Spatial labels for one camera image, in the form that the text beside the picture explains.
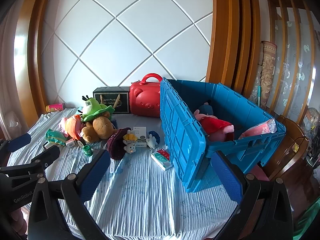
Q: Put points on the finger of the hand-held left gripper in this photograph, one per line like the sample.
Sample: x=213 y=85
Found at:
x=48 y=155
x=20 y=140

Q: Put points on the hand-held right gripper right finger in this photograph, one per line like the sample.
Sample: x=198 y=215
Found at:
x=226 y=175

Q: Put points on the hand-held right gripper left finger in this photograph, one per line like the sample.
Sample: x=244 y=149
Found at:
x=96 y=172

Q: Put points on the green snack bag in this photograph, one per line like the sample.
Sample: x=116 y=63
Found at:
x=56 y=137

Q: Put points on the pink pig plush orange dress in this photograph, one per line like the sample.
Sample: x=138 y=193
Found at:
x=73 y=126

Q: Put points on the brown teddy bear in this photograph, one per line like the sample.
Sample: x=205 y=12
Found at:
x=100 y=127

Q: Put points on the blue plastic storage crate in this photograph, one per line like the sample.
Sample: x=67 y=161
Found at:
x=180 y=140

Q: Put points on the clear plastic bag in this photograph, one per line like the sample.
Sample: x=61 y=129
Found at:
x=12 y=120

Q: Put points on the small green bottle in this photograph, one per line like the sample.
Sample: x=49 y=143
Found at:
x=88 y=150

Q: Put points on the small pink and white box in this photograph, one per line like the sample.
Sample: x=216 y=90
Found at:
x=71 y=143

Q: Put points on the tape roll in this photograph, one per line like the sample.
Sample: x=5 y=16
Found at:
x=80 y=143

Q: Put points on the small white cat plush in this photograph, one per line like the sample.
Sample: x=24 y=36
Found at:
x=130 y=147

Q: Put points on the pink snack canister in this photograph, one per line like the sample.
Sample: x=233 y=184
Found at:
x=55 y=107

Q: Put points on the pink pig plush red dress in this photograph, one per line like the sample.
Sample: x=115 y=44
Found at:
x=215 y=125

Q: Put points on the pale blue striped tablecloth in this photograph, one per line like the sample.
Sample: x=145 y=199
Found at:
x=140 y=200

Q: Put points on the small white long box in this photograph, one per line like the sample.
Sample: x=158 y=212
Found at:
x=141 y=144

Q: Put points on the pink packet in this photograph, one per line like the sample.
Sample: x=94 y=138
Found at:
x=260 y=128

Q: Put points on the white flat box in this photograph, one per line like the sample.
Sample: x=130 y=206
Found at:
x=140 y=131

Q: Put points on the sheer white curtain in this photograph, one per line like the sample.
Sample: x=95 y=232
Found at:
x=7 y=80

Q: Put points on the small white and blue plush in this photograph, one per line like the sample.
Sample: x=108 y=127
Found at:
x=152 y=142

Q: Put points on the green plush toy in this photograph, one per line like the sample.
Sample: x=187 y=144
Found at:
x=93 y=107

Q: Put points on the red and green toothpaste box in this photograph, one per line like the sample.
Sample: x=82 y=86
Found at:
x=162 y=158

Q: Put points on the wooden chair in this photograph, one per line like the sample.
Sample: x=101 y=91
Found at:
x=287 y=150

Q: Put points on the dark blue soft toy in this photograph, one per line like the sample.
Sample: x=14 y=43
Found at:
x=207 y=108

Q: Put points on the black gift box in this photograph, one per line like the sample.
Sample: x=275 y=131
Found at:
x=122 y=105

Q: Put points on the red bear-shaped case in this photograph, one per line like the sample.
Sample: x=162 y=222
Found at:
x=145 y=100

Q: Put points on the green cloth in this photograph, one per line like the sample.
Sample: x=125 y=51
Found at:
x=308 y=220

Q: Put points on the patterned bag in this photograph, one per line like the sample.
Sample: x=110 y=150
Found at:
x=312 y=120

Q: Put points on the rolled patterned rug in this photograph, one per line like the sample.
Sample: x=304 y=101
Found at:
x=267 y=67

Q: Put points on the wooden frosted glass screen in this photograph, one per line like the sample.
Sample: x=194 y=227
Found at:
x=292 y=62

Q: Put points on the wooden wall trim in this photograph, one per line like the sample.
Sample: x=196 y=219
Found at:
x=35 y=42
x=232 y=30

